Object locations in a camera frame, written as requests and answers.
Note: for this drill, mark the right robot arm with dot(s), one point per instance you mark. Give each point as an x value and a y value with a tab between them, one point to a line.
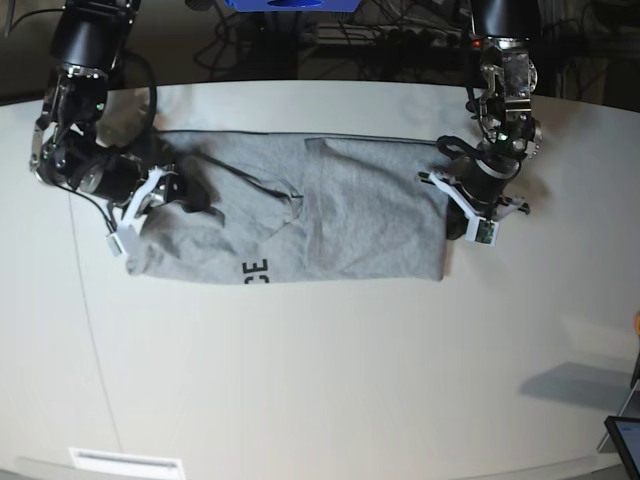
90	46

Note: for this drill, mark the grey T-shirt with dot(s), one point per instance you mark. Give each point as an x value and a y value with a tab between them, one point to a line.
298	207

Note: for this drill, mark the white label strip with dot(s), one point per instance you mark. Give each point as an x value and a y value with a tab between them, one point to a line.
136	466

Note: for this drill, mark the black tablet on stand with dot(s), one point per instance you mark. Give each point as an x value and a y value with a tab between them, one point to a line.
624	432

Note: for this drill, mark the black power strip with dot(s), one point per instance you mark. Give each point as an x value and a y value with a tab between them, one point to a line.
377	35

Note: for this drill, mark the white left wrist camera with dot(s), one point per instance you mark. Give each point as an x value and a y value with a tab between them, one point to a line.
482	231

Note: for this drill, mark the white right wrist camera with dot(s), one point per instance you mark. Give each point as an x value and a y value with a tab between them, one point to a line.
123	241

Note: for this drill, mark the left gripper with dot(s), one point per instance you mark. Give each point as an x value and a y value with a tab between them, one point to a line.
475	187

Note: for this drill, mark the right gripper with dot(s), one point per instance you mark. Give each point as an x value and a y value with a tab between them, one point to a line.
130	190

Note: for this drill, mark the blue box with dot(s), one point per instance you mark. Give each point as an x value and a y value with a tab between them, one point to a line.
293	5

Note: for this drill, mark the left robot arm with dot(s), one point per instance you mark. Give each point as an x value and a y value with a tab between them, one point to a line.
503	110

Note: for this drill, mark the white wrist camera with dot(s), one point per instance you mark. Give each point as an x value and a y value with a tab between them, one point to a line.
123	241
482	231

